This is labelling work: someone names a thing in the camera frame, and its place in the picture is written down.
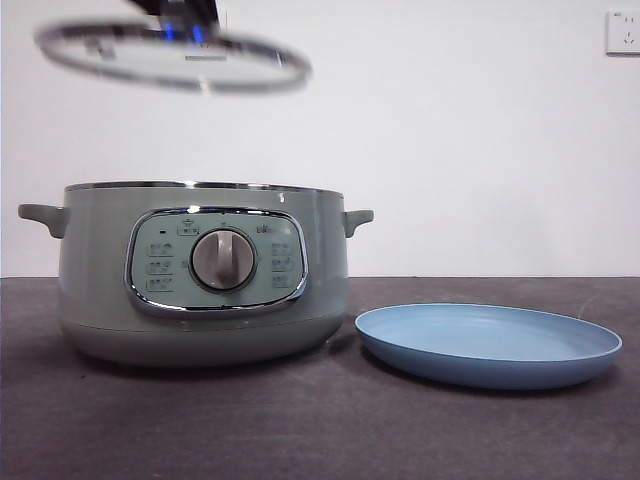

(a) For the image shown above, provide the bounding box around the blue round plate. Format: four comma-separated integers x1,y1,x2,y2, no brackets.
354,302,623,391

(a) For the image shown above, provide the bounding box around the pale green electric steamer pot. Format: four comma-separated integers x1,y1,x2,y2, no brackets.
18,180,375,370

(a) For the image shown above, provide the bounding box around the white wall socket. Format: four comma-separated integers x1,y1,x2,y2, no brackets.
605,9,640,56

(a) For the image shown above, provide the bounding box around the glass lid with green knob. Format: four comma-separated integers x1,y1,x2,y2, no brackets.
33,17,312,96

